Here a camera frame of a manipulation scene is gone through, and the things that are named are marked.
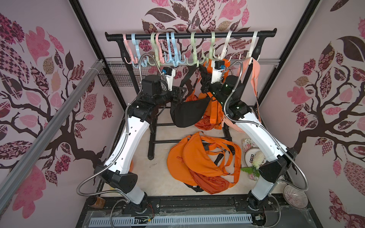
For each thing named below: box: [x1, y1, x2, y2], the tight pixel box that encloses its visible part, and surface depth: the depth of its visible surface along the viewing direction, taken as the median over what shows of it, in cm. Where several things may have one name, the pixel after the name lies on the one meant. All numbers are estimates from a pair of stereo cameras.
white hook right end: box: [247, 30, 260, 66], surface depth 55 cm
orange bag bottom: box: [167, 131, 242, 194], surface depth 87 cm
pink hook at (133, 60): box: [123, 33, 138, 65], surface depth 55 cm
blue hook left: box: [131, 33, 149, 69], surface depth 56 cm
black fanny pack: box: [170, 66, 212, 128], surface depth 83 cm
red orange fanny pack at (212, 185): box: [188, 168, 231, 195], surface depth 78 cm
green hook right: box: [206, 31, 216, 61], surface depth 60 cm
